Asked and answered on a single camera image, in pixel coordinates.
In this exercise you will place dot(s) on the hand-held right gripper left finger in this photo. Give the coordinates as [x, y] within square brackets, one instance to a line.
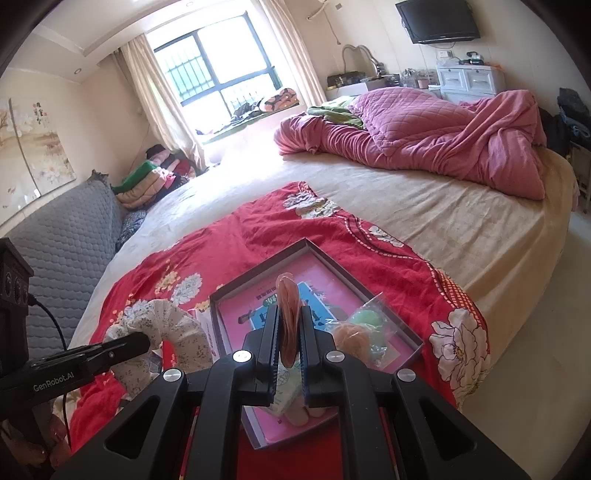
[268, 344]

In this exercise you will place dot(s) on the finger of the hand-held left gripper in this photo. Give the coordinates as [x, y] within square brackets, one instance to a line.
[120, 350]

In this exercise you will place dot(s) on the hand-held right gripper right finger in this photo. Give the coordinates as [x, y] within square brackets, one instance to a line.
[313, 344]

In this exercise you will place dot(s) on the pink striped pad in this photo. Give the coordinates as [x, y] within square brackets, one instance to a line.
[290, 318]

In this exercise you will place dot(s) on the shallow cardboard tray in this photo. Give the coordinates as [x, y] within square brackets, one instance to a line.
[332, 281]

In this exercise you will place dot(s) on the cream puff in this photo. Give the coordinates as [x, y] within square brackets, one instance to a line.
[300, 415]

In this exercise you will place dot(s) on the person's left hand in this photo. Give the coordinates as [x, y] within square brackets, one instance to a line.
[57, 438]

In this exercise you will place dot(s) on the peach puff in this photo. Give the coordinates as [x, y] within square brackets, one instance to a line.
[351, 344]

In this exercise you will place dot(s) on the green puff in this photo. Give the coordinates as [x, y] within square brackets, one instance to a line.
[367, 323]

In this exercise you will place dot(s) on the plastic bag of puffs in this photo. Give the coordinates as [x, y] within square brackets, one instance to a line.
[378, 350]

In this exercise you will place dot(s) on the grey quilted headboard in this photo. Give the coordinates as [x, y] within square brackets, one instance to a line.
[60, 230]

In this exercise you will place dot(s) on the dark patterned pillow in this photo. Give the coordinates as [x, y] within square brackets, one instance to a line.
[131, 228]

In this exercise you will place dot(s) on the red floral blanket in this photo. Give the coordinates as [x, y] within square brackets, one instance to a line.
[258, 217]

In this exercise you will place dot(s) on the beige bed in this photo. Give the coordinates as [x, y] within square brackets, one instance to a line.
[438, 230]

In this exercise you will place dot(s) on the pile of folded clothes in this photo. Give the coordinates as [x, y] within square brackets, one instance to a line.
[152, 180]

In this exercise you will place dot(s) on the green cloth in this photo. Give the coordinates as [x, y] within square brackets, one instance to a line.
[337, 115]

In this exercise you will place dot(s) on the pink quilt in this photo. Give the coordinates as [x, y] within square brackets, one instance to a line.
[415, 129]

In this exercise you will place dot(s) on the floral cushion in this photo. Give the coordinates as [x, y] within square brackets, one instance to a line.
[277, 100]

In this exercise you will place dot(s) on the cream curtain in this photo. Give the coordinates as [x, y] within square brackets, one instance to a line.
[161, 101]
[295, 50]

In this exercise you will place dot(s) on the black bag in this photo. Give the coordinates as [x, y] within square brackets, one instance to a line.
[344, 79]

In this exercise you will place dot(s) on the heart-shaped mirror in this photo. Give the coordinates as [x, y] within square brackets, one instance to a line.
[362, 57]

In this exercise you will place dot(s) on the window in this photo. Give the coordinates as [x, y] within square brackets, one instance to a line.
[217, 55]

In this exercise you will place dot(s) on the white drawer cabinet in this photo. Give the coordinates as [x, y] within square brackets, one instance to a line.
[468, 81]

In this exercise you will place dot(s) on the dark clothes heap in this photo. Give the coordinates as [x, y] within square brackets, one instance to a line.
[568, 120]

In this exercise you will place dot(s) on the black television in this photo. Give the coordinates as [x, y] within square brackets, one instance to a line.
[438, 18]

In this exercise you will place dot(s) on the floral wall painting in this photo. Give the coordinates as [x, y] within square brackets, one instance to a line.
[46, 138]
[9, 161]

